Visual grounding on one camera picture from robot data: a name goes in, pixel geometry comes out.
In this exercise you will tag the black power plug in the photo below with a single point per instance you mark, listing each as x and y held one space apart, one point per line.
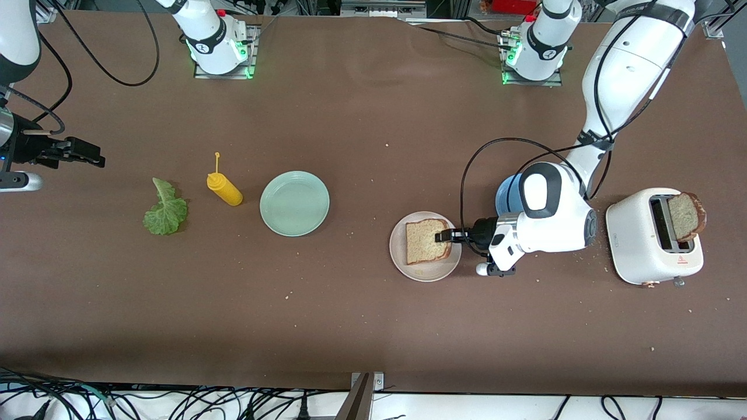
303 411

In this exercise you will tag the red box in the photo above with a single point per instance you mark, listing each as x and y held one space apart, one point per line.
516 6

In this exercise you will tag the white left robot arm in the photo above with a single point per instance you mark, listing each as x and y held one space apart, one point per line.
630 70

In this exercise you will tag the white toaster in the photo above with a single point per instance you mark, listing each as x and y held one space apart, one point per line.
633 239

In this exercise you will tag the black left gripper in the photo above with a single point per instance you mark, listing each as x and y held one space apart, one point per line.
482 231

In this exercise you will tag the aluminium corner profile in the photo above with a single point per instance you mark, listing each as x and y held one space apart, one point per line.
713 29

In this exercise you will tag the pale green plate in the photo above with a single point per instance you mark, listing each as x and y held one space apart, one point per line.
295 204

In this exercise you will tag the blue plate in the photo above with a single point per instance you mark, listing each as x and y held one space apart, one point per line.
506 195

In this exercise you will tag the silver table bracket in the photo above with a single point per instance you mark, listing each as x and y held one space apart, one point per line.
379 382

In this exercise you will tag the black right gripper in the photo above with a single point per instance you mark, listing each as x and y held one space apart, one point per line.
28 149

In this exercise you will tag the yellow squeeze bottle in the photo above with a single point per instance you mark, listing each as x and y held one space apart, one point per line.
226 191

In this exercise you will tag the brown crust bread slice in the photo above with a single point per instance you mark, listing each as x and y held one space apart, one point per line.
423 245
687 216

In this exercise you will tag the grey metal box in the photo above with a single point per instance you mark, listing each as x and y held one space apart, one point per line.
379 9

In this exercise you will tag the beige plate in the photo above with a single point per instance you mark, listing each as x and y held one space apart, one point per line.
429 272

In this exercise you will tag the dark grey metal bar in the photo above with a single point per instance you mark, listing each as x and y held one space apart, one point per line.
357 402

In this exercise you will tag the green lettuce leaf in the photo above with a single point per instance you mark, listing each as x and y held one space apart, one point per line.
166 213

